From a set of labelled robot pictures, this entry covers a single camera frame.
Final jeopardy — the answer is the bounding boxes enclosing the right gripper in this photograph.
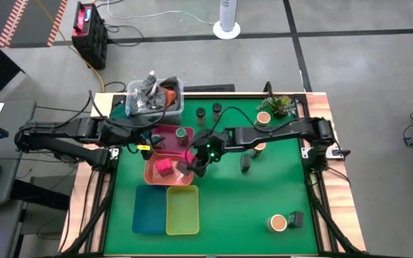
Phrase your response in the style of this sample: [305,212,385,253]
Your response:
[177,128,237,179]

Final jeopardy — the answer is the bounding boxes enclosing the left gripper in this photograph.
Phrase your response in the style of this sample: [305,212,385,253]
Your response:
[119,119,166,161]

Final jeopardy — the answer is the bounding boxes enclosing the green-lid spice jar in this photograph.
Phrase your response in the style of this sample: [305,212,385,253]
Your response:
[152,134,166,150]
[175,128,190,146]

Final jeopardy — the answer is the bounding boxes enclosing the pink cube block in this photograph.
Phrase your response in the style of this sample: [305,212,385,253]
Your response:
[155,158,175,178]

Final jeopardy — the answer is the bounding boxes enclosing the black pepper tin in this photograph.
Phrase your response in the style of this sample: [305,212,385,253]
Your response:
[286,210,305,229]
[239,153,252,173]

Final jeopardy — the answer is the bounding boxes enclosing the black-lid spice jar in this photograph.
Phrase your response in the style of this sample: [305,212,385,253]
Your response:
[195,107,207,126]
[212,102,224,122]

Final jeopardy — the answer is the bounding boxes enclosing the magenta plastic tray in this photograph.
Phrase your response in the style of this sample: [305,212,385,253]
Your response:
[151,124,196,156]

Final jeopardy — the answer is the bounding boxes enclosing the orange plastic tray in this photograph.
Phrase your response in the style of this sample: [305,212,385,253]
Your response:
[143,152,196,187]

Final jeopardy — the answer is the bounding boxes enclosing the yellow-green plastic tray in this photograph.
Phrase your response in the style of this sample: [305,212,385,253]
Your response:
[165,184,200,237]

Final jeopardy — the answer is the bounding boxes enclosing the dark green cloth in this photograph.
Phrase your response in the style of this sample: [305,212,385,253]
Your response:
[109,102,136,121]

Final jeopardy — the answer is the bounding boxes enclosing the clear plastic storage bin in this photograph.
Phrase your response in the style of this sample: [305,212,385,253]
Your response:
[125,77,185,118]

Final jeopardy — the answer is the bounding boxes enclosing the crumpled silver bags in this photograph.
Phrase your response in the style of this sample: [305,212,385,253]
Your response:
[133,70,161,113]

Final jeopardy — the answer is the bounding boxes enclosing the orange item in bin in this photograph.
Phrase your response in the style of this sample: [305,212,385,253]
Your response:
[163,87,177,108]

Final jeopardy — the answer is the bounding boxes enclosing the green table mat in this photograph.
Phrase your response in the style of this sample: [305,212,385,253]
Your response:
[104,97,319,256]

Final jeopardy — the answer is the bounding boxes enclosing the blue plastic tray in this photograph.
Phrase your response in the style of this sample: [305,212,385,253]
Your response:
[131,184,168,236]

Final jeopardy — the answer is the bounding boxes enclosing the black item in bin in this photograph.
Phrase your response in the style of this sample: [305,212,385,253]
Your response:
[158,75,179,90]

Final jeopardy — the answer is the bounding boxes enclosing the small potted plant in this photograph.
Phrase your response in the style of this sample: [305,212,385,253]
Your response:
[256,95,298,119]

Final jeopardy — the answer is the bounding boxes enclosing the black and red toolbox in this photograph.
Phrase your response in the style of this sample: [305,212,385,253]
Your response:
[70,1,108,71]

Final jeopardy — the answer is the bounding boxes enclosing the dark grey desk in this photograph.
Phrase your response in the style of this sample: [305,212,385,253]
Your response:
[0,100,71,258]

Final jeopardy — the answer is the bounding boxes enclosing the silver power strip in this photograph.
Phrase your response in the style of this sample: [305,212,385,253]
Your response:
[300,145,351,159]

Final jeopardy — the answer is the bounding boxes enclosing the white pole with round base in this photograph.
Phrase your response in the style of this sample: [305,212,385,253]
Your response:
[212,0,242,40]

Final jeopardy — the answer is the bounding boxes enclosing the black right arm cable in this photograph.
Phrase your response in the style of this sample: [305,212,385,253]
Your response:
[212,105,265,134]

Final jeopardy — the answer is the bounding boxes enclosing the yellow floor cable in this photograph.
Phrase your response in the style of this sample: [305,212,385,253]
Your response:
[34,0,105,93]

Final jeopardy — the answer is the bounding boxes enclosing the black floor cable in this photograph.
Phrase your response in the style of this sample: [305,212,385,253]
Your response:
[105,24,145,47]

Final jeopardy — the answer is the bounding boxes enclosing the white floor cable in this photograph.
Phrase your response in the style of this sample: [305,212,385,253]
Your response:
[105,0,217,27]

